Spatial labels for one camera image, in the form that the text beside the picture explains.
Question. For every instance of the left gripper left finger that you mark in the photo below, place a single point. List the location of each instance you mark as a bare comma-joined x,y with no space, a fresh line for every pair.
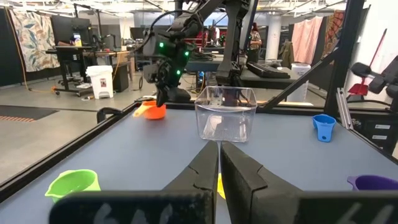
192,186

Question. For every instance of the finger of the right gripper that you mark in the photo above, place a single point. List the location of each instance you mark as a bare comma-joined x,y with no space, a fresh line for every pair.
162,96
180,95

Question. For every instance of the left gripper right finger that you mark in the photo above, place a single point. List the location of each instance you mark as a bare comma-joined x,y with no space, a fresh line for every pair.
248,193

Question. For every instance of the red measuring cup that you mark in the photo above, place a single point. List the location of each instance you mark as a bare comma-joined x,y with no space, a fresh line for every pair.
155,112

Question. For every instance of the yellow measuring cup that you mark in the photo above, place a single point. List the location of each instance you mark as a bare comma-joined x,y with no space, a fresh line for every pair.
220,186

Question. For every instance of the blue measuring cup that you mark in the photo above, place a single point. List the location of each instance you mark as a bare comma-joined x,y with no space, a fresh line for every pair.
325,126

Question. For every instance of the purple measuring cup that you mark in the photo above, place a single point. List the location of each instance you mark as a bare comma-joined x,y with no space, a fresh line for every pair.
376,183

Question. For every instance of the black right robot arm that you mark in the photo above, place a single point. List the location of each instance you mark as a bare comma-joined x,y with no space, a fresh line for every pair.
231,37

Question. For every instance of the clear plastic basket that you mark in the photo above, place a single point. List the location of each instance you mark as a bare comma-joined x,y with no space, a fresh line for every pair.
227,124

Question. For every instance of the wooden workbench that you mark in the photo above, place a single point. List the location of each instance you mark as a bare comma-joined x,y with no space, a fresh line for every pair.
121,56

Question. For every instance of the white pedal trash bin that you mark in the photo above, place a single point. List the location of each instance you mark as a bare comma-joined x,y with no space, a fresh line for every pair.
101,84

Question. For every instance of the standing person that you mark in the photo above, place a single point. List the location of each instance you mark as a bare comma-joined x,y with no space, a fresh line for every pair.
254,40

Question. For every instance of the yellow labelled bottle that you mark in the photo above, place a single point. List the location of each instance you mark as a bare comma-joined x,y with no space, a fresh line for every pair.
77,40

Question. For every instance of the dark grey desk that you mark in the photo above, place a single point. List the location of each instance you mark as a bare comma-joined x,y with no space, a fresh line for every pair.
273,82

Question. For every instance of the black rolling desk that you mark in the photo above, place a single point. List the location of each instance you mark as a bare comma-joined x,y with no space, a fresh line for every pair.
66,54

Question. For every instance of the black screen panel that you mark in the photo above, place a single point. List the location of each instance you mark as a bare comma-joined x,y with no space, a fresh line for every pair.
65,28

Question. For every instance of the white plastic bin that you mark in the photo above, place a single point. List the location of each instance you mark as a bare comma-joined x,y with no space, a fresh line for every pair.
300,69

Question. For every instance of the black box with white labels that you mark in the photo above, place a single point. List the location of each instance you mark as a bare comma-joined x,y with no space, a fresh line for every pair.
367,130

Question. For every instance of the floral hanging cloth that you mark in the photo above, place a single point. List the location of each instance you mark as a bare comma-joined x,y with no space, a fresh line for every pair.
34,40

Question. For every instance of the pink hanging cloth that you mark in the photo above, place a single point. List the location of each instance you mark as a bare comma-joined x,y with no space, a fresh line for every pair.
306,39

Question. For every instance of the red broom with dustpan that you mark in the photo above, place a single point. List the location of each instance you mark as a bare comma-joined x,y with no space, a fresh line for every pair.
359,88

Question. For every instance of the orange patterned hanging cloth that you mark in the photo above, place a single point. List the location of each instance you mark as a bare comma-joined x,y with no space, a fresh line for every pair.
332,31

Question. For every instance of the silver aluminium rail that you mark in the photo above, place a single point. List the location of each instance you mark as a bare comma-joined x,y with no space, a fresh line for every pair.
343,109

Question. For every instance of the black aluminium table frame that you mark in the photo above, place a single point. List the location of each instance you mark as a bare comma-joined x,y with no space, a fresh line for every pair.
345,56

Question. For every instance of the black equipment mount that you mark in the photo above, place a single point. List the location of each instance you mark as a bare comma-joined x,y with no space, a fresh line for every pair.
377,82

